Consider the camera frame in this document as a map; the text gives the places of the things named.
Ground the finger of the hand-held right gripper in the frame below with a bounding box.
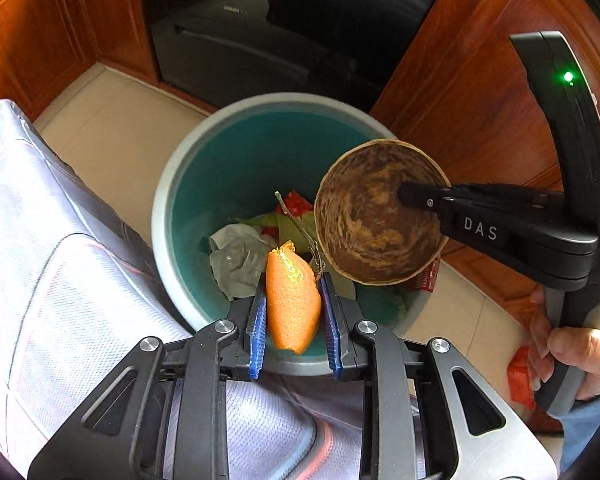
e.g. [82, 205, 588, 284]
[396, 182, 461, 212]

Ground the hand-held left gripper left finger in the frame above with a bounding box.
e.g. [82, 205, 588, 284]
[27, 294, 268, 480]

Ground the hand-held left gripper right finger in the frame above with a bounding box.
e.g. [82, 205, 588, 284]
[319, 277, 511, 480]

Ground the orange peel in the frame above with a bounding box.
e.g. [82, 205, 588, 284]
[266, 241, 322, 353]

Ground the brown coconut shell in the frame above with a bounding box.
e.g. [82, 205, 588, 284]
[313, 139, 452, 286]

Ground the teal trash bin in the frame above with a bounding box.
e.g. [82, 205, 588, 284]
[151, 92, 446, 376]

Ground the person's right hand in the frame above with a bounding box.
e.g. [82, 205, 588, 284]
[529, 285, 600, 402]

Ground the small red wrapper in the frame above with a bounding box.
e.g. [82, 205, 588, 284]
[407, 257, 441, 293]

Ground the thin dry twig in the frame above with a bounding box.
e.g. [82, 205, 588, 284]
[275, 191, 327, 272]

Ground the red bag on floor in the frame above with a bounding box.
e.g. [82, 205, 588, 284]
[507, 345, 537, 406]

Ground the plaid blue tablecloth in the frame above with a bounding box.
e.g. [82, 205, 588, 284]
[0, 100, 361, 480]

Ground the built-in black oven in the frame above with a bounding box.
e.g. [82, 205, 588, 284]
[145, 0, 431, 111]

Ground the wooden cabinet with drawers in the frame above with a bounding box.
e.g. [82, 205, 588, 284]
[0, 0, 156, 121]

